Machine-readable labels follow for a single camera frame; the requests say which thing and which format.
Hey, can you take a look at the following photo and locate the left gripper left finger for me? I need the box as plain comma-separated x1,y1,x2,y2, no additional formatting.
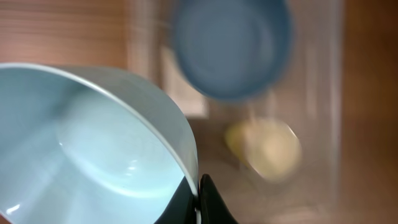
155,178,196,224

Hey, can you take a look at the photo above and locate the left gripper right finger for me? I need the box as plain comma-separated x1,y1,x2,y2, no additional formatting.
199,174,238,224

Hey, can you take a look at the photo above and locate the clear plastic storage container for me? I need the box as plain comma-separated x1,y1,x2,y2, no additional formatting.
124,1,344,223

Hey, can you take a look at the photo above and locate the pink cup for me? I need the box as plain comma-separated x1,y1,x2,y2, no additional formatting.
239,118,302,183

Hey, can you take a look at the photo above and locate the light blue small bowl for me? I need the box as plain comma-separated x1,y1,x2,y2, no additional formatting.
1,63,198,223

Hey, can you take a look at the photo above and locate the dark blue bowl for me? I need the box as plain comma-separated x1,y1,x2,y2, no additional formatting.
171,0,293,101

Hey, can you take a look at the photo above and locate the yellow cup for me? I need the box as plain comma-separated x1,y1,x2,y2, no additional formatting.
224,121,257,170

